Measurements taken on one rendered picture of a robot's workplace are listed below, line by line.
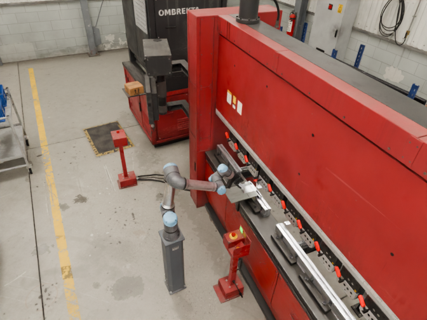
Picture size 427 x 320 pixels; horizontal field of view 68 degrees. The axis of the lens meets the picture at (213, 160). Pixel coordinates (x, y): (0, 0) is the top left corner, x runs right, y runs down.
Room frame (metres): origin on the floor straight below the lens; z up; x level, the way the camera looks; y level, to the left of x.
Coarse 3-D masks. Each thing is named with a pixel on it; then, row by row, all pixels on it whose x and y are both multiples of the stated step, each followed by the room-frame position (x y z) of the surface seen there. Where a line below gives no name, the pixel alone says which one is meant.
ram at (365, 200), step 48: (240, 48) 2.57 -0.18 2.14; (240, 96) 2.48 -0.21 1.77; (288, 96) 1.90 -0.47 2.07; (288, 144) 1.81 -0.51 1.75; (336, 144) 1.46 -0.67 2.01; (336, 192) 1.36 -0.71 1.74; (384, 192) 1.13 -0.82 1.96; (336, 240) 1.25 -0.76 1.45; (384, 240) 1.03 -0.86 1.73; (384, 288) 0.92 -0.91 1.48
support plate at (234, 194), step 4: (248, 184) 2.22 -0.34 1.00; (232, 188) 2.16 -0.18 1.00; (236, 188) 2.17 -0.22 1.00; (228, 192) 2.10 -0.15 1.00; (232, 192) 2.10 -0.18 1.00; (236, 192) 2.11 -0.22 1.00; (240, 192) 2.11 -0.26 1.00; (248, 192) 2.11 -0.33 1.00; (252, 192) 2.12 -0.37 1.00; (228, 196) 2.05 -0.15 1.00; (232, 196) 2.06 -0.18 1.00; (236, 196) 2.06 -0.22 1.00; (240, 196) 2.06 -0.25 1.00; (244, 196) 2.06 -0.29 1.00; (252, 196) 2.07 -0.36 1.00; (232, 200) 2.01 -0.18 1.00; (236, 200) 2.01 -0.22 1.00; (240, 200) 2.01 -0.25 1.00
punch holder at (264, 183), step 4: (260, 172) 2.06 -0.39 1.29; (264, 172) 2.00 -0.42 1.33; (260, 176) 2.05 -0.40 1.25; (264, 176) 2.00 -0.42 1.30; (268, 176) 1.95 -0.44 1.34; (264, 180) 1.99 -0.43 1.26; (268, 180) 1.94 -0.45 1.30; (272, 180) 1.94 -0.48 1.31; (260, 184) 2.03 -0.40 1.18; (264, 184) 1.97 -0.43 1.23; (272, 184) 1.94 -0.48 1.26; (264, 188) 1.97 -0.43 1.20
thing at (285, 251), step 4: (272, 236) 1.71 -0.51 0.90; (276, 240) 1.67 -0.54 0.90; (280, 240) 1.67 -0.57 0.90; (276, 244) 1.64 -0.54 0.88; (280, 244) 1.62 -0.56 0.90; (284, 244) 1.63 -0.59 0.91; (280, 248) 1.59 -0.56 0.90; (284, 248) 1.59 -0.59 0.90; (284, 252) 1.55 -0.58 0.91; (288, 252) 1.55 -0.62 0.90; (284, 256) 1.53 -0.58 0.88; (288, 256) 1.52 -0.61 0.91; (288, 260) 1.48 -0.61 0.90; (292, 260) 1.48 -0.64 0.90; (296, 260) 1.48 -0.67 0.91; (292, 264) 1.46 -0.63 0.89
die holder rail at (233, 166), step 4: (220, 144) 2.90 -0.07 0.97; (220, 148) 2.83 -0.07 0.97; (224, 148) 2.83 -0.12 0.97; (220, 152) 2.82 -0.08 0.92; (224, 152) 2.75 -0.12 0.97; (228, 152) 2.75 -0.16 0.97; (224, 156) 2.71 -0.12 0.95; (228, 156) 2.69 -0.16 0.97; (224, 160) 2.70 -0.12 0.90; (228, 160) 2.62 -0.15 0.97; (232, 160) 2.62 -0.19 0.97; (228, 164) 2.64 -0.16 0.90; (232, 164) 2.55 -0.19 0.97; (236, 164) 2.55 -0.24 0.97; (232, 168) 2.54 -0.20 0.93; (236, 168) 2.49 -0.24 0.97; (240, 168) 2.49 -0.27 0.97; (236, 172) 2.44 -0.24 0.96; (240, 172) 2.47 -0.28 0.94
